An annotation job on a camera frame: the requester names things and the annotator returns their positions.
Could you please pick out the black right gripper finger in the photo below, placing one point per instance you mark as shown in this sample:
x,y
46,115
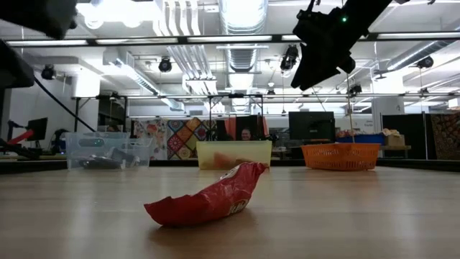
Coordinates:
x,y
312,68

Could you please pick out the brown Hershey's chocolate bar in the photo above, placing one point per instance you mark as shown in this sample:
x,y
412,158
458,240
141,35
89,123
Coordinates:
x,y
124,156

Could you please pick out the dark candy wrapper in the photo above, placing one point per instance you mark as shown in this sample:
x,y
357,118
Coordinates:
x,y
100,162

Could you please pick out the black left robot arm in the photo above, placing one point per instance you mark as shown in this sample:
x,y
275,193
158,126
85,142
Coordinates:
x,y
36,18

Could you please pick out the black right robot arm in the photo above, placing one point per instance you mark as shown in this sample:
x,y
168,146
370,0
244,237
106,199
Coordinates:
x,y
370,7

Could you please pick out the black ceiling spotlight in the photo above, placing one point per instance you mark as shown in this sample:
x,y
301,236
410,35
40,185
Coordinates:
x,y
355,89
47,72
165,64
425,62

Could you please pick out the large black monitor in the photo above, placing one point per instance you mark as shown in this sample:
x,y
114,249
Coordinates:
x,y
312,126

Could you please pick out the blue storage bin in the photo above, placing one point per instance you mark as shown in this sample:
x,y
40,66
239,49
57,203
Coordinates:
x,y
363,139

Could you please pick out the orange plastic basket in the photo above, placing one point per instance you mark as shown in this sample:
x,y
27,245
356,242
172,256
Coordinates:
x,y
341,154

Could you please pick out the person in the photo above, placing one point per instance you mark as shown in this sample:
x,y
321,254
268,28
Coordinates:
x,y
246,135

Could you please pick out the orange curtain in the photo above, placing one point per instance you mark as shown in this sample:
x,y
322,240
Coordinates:
x,y
230,127

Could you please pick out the cardboard box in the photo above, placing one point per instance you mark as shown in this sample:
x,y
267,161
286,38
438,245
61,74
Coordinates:
x,y
395,140

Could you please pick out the yellow plastic bin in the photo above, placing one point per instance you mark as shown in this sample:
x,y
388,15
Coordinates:
x,y
233,147

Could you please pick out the black partition panel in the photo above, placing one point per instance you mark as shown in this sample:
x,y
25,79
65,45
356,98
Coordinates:
x,y
413,133

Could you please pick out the colourful geometric quilt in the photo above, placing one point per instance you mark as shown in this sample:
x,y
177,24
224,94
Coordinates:
x,y
183,138

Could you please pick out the brown patterned cloth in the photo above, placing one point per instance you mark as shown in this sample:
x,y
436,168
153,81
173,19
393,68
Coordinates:
x,y
445,136

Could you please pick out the red KitKat bar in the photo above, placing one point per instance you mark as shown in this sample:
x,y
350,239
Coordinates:
x,y
212,199

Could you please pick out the white floral cloth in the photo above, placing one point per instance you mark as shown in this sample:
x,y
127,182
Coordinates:
x,y
154,133

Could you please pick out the clear plastic bin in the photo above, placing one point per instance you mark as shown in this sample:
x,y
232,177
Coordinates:
x,y
108,140

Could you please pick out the small black monitor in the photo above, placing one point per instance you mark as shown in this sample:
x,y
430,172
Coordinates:
x,y
37,128

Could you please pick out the red lever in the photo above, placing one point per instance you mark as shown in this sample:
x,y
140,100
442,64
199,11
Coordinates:
x,y
19,137

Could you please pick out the black overhead camera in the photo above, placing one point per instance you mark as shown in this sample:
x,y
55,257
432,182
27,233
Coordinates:
x,y
289,57

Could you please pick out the silver ventilation duct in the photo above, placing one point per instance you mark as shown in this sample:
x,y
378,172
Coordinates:
x,y
242,57

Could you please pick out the black overhead frame beam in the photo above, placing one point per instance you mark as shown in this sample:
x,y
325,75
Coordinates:
x,y
181,39

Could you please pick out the black table frame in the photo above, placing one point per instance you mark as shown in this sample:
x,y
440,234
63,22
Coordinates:
x,y
172,163

